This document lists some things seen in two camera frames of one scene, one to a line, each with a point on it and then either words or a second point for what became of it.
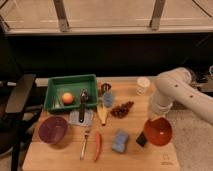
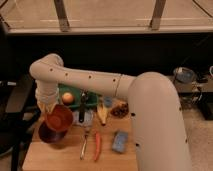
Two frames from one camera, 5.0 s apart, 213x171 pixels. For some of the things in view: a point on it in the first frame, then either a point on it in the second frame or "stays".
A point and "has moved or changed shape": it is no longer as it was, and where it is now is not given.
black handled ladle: (83, 99) stays
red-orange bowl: (158, 131) has moved or changed shape
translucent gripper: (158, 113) -> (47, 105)
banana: (102, 112) stays
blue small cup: (108, 99) stays
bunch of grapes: (121, 110) stays
